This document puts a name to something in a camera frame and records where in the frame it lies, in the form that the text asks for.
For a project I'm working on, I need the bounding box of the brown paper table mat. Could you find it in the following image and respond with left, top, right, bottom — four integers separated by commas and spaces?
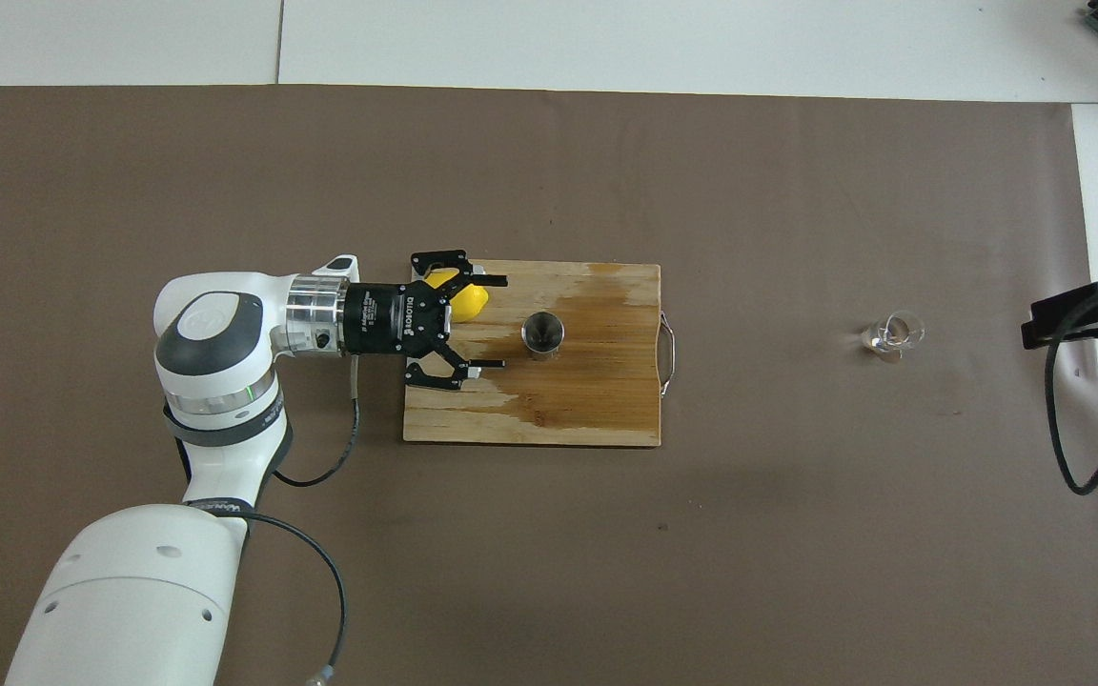
0, 84, 1098, 686

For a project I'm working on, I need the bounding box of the small clear glass cup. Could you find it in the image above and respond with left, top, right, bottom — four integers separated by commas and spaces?
861, 311, 926, 363

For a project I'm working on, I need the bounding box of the wooden cutting board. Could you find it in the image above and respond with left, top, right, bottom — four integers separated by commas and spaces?
403, 258, 679, 448

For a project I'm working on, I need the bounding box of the steel double jigger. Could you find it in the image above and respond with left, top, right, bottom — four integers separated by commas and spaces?
521, 311, 567, 361

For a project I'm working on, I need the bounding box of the yellow lemon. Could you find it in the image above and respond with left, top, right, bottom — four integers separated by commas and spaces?
425, 269, 491, 323

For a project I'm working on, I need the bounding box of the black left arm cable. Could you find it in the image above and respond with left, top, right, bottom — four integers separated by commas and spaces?
244, 360, 364, 686

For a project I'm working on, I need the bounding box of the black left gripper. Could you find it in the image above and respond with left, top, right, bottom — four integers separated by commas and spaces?
347, 250, 509, 390

